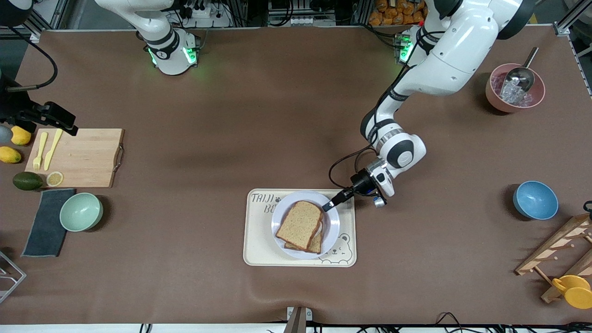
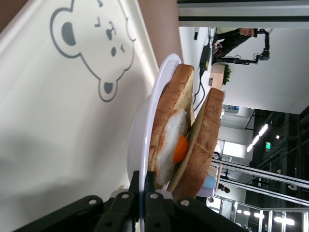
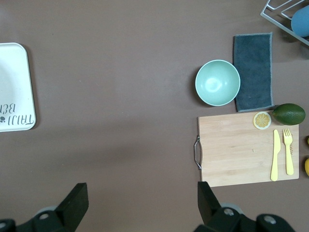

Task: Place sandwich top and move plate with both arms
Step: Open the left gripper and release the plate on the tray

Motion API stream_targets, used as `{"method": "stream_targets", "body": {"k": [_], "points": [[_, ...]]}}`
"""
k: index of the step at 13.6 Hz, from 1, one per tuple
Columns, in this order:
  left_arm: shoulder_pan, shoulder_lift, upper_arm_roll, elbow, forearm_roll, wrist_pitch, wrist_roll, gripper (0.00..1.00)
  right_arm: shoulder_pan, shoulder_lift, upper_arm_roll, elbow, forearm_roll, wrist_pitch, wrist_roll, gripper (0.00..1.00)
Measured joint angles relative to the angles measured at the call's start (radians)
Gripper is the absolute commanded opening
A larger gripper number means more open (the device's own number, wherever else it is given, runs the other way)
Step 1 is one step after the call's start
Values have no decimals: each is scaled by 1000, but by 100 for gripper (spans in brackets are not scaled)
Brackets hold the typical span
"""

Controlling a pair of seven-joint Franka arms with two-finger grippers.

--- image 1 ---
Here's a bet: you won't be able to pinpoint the pale blue round plate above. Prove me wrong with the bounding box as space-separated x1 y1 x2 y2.
271 191 341 260

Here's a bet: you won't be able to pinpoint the plain brown bread slice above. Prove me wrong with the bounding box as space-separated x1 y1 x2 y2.
276 200 323 250

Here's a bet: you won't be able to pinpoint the yellow plastic knife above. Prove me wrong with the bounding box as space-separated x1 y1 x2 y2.
44 128 63 171

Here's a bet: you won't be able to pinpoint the yellow plastic fork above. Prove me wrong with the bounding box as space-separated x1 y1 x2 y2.
32 132 48 172

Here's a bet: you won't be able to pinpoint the wooden cutting board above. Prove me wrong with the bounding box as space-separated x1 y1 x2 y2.
25 128 124 189

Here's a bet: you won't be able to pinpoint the dark green avocado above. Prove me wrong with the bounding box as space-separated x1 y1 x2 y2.
12 172 43 191

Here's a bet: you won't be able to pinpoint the mint green bowl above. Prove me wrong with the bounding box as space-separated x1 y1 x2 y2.
59 192 104 232

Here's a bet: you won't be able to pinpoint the cream tray with bear print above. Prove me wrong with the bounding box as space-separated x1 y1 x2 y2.
243 189 357 267

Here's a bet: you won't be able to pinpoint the dark grey cloth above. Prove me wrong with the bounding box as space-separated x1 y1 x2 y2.
21 188 76 258

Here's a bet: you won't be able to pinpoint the pink bowl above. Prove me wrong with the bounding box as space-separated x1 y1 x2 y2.
486 63 546 113

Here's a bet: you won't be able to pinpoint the clear ice cubes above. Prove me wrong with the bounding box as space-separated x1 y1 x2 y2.
491 74 539 108

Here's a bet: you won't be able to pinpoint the blue bowl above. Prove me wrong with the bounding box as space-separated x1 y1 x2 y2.
512 180 559 221

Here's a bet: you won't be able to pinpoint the orange snack packs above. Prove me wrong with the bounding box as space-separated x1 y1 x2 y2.
369 0 428 26

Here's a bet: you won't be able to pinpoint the metal scoop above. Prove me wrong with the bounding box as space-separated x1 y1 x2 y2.
499 46 540 93

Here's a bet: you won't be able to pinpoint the white power strip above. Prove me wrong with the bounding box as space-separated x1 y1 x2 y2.
178 0 232 28

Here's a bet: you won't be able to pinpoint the grey power strip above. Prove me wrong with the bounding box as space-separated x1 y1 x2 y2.
268 13 311 27

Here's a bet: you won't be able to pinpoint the wooden dish rack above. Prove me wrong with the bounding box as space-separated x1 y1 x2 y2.
515 214 592 304

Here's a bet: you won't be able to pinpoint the yellow mug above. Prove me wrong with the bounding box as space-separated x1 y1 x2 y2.
552 275 592 309

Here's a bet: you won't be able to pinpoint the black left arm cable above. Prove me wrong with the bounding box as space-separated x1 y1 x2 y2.
329 146 377 190

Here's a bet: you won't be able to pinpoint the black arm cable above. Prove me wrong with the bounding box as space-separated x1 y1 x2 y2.
329 146 377 190
7 27 59 91

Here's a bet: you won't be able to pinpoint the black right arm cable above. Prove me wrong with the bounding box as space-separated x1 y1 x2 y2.
7 27 59 91

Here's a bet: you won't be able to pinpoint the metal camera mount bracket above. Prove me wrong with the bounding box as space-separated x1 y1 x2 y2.
287 306 313 333

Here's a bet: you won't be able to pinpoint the white wire rack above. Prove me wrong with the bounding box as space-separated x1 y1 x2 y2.
0 250 27 304

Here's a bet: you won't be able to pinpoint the aluminium frame post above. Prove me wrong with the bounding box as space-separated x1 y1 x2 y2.
553 0 592 37

